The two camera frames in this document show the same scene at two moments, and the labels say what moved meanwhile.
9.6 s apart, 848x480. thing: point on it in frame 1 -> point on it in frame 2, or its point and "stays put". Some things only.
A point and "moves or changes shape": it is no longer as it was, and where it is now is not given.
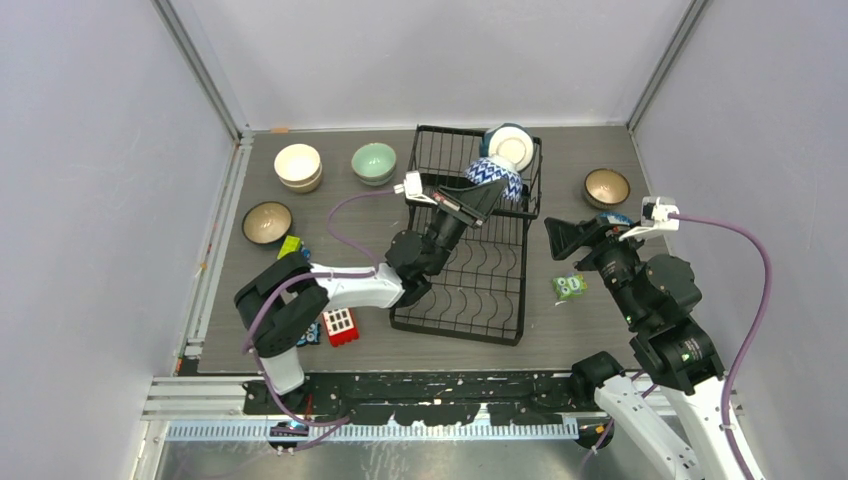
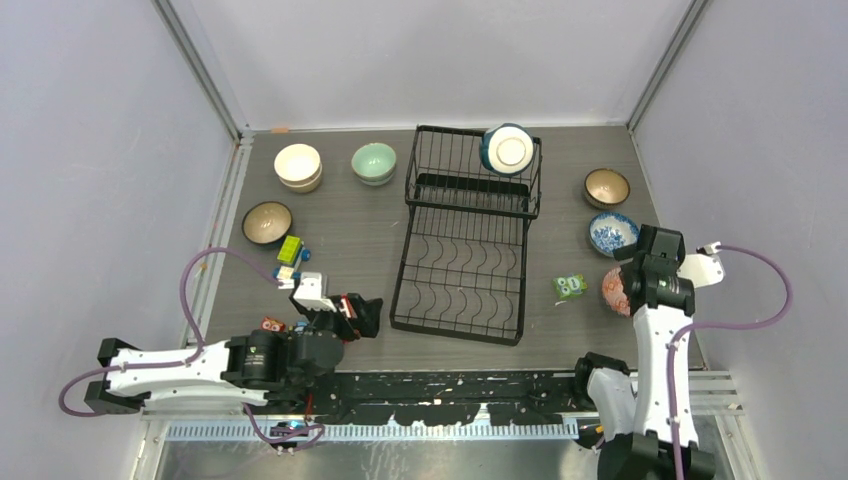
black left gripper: x=470 y=205 -> x=368 y=312
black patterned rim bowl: x=606 y=188 stays put
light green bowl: x=373 y=161 stays put
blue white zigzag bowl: x=485 y=170 moves or changes shape
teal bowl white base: x=509 y=144 stays put
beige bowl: x=306 y=188 stays put
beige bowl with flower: x=297 y=163 stays put
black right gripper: x=564 y=235 -> x=625 y=253
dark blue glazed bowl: x=266 y=223 stays put
